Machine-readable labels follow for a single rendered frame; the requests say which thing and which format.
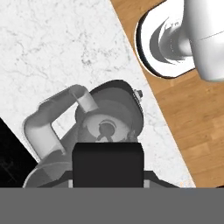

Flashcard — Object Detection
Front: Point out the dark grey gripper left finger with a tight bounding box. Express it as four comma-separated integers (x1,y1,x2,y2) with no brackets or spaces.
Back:
38,171,74,189

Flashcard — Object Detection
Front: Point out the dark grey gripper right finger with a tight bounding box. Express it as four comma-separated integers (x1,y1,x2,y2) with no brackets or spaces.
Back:
143,171,179,189

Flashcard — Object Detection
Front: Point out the black blender lid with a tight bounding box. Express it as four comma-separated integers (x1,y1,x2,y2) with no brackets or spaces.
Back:
72,142,145,189

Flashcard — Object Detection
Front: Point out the black flat panel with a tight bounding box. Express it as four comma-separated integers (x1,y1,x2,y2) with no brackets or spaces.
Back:
0,116,39,189

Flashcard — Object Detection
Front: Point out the white rounded pedestal, black rim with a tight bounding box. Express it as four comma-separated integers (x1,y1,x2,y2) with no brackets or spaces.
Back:
134,0,224,83

